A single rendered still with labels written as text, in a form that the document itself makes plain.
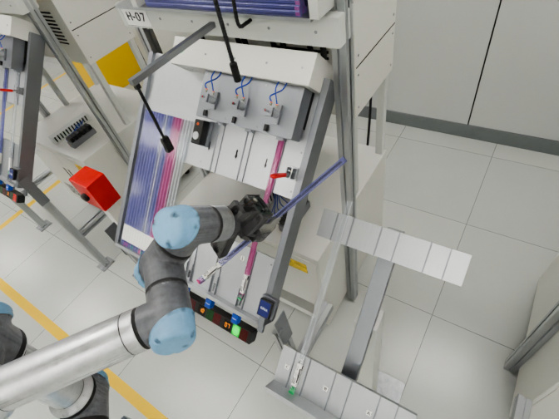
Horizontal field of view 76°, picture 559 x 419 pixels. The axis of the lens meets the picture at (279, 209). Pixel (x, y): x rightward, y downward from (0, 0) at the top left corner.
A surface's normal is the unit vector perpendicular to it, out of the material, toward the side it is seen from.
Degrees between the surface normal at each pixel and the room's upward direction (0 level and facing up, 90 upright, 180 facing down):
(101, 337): 15
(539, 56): 90
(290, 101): 45
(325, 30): 90
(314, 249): 0
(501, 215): 0
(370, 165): 0
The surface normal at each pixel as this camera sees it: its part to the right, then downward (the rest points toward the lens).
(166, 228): -0.52, 0.03
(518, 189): -0.17, -0.65
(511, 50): -0.53, 0.69
